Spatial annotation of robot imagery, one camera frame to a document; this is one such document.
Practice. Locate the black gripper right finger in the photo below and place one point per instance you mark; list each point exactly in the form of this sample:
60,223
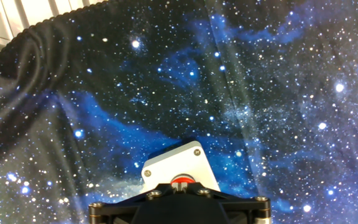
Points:
244,208

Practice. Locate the red button white box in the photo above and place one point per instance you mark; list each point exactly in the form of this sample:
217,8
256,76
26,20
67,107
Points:
179,165

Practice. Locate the starry night landscape tablecloth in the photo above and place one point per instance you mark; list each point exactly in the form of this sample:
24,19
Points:
197,93

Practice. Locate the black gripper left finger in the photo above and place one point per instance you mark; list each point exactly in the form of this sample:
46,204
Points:
120,208

